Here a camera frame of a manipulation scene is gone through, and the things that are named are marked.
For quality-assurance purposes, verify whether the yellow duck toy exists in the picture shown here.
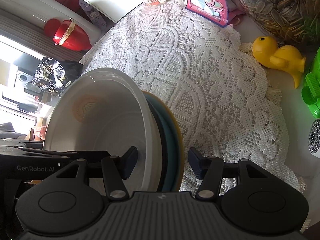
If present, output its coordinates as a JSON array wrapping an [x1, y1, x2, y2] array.
[[252, 36, 306, 88]]

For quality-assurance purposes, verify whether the white toy microphone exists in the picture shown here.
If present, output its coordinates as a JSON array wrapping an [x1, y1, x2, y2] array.
[[308, 119, 320, 158]]

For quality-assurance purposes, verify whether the blue bowl white inside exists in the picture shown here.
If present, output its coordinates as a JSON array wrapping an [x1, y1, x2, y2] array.
[[143, 92, 180, 192]]

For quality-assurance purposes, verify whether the silver foil bag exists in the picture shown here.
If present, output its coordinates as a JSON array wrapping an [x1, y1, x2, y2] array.
[[31, 57, 68, 98]]

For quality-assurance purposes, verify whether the plain white ceramic bowl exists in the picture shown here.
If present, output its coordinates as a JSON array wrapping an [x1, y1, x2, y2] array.
[[43, 68, 162, 193]]

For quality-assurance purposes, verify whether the sunflower seed jar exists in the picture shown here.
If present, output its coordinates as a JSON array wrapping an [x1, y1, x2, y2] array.
[[238, 0, 320, 49]]

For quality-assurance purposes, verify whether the pink marshmallow bag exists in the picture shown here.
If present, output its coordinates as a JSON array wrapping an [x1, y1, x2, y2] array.
[[185, 0, 228, 28]]

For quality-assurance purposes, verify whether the green gumball candy dispenser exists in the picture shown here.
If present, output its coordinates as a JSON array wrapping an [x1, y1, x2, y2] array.
[[301, 49, 320, 119]]

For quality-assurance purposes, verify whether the white lace tablecloth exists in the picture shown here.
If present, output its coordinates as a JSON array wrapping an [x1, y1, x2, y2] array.
[[81, 0, 303, 191]]

